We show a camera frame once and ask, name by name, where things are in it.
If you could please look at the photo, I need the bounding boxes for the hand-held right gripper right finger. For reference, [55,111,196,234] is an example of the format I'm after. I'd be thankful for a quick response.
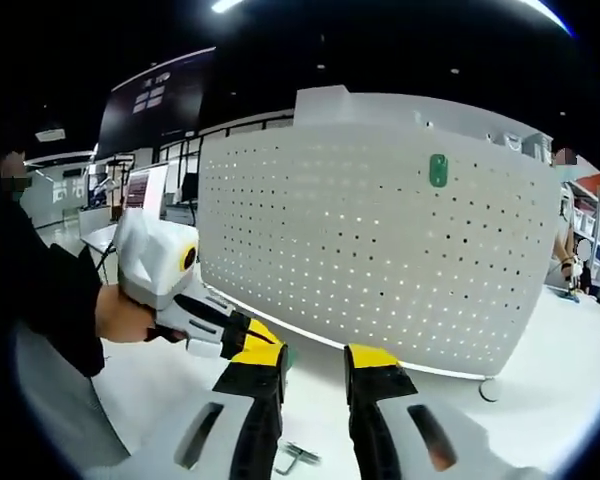
[343,343,511,480]

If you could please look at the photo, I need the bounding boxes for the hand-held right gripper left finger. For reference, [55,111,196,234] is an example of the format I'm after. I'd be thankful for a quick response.
[172,342,290,480]

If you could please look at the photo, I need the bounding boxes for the green hook assembly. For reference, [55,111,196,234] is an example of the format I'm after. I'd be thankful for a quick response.
[278,440,323,474]
[428,152,450,189]

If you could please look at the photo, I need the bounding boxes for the white perforated mounting plate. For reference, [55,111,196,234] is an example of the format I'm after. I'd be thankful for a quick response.
[198,119,561,382]

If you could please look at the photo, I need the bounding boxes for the person's left hand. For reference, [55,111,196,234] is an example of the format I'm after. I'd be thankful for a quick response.
[95,284,157,345]

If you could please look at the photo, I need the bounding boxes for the white notice board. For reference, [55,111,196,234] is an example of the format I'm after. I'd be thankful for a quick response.
[121,163,169,212]

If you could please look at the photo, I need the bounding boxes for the round grey disc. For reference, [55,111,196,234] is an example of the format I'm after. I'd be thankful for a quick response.
[479,378,502,404]

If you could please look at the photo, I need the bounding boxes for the person's black upper body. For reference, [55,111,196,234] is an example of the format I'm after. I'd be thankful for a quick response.
[0,199,49,346]

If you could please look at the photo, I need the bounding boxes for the white mesh office chair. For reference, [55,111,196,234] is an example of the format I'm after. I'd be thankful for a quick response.
[13,324,132,471]

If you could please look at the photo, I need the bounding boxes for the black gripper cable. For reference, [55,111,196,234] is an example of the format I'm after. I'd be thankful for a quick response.
[96,238,120,287]

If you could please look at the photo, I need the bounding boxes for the large dark wall screen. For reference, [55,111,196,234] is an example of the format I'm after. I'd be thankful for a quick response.
[96,46,217,157]

